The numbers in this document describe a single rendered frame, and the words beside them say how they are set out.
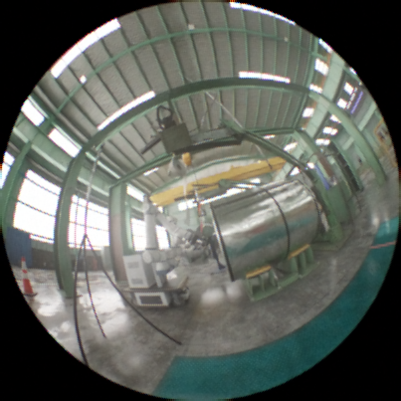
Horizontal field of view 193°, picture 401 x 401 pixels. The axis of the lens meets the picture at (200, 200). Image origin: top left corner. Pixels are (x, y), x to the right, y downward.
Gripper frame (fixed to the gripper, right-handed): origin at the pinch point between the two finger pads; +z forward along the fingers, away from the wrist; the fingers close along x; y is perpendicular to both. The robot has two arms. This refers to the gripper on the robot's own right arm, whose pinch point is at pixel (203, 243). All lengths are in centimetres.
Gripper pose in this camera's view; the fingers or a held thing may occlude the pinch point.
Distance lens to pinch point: 131.0
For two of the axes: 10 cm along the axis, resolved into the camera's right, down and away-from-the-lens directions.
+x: -4.4, 8.9, 1.5
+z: 8.9, 4.5, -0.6
